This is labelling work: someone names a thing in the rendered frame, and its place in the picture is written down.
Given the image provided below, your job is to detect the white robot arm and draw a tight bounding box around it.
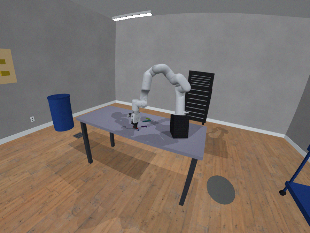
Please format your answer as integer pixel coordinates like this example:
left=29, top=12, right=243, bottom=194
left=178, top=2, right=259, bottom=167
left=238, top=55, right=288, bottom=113
left=127, top=64, right=191, bottom=117

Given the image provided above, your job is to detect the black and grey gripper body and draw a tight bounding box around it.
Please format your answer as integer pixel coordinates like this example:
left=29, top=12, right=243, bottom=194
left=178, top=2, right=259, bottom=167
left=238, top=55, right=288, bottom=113
left=131, top=113, right=140, bottom=123

